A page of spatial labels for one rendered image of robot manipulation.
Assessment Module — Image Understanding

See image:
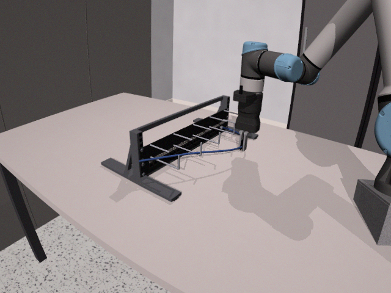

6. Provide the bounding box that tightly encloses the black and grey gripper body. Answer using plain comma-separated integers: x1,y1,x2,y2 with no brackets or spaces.
233,77,265,133

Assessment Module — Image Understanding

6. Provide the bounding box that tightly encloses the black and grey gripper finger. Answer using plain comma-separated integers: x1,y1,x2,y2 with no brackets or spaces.
239,130,245,147
242,131,250,151

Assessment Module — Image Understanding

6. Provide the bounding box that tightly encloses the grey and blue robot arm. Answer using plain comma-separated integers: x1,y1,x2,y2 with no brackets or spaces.
241,0,391,197

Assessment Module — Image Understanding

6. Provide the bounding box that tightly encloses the dark grey rack with metal hooks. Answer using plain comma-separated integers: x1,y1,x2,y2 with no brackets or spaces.
101,95,240,202

